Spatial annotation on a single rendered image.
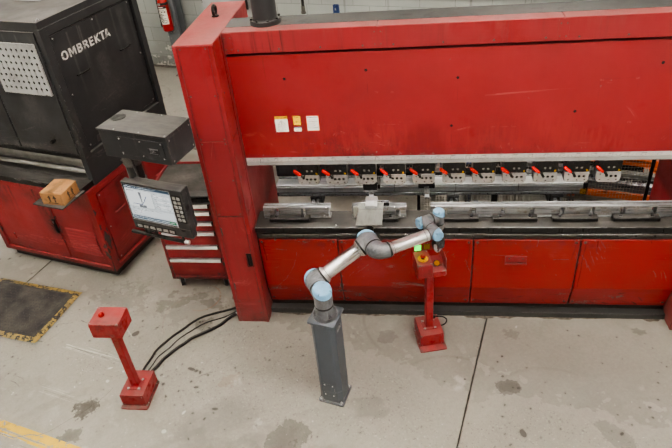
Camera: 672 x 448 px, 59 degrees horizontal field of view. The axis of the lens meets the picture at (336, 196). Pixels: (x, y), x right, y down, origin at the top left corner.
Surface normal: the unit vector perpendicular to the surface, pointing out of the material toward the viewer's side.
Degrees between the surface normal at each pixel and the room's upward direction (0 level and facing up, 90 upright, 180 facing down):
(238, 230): 90
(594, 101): 90
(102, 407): 0
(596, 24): 90
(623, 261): 90
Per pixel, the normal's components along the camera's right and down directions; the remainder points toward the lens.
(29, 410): -0.08, -0.82
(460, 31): -0.11, 0.57
